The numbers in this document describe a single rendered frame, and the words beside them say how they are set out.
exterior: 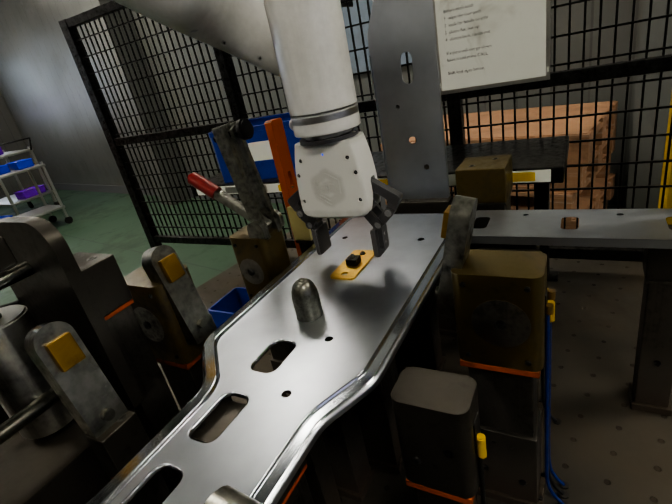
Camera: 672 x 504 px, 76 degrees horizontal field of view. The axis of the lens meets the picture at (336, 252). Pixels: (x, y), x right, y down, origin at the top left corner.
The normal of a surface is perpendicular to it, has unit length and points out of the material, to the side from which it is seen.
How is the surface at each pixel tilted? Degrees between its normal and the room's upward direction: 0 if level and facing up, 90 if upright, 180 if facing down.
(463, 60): 90
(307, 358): 0
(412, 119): 90
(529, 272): 0
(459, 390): 0
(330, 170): 89
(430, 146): 90
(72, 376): 78
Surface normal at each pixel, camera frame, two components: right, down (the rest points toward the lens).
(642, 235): -0.19, -0.89
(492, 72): -0.46, 0.45
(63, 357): 0.81, -0.15
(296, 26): -0.23, 0.44
